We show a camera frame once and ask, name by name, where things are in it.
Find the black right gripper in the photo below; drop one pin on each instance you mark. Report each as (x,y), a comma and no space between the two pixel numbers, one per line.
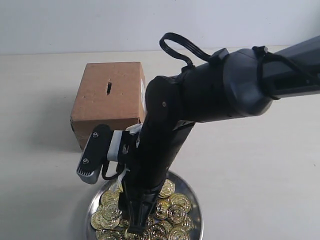
(147,151)

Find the brown cardboard slotted box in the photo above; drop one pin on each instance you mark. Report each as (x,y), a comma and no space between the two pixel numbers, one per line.
(110,93)

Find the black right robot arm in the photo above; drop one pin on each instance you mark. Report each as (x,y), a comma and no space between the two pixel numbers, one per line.
(211,87)

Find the gold coin left centre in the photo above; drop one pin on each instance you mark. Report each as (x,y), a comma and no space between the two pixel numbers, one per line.
(111,211)

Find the gold coin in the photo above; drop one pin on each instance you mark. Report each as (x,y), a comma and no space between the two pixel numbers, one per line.
(176,214)
(111,211)
(161,209)

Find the gold coin right centre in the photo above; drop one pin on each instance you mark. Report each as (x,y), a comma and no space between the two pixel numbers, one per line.
(161,209)

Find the round steel plate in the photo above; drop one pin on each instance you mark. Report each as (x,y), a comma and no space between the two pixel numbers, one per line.
(176,191)

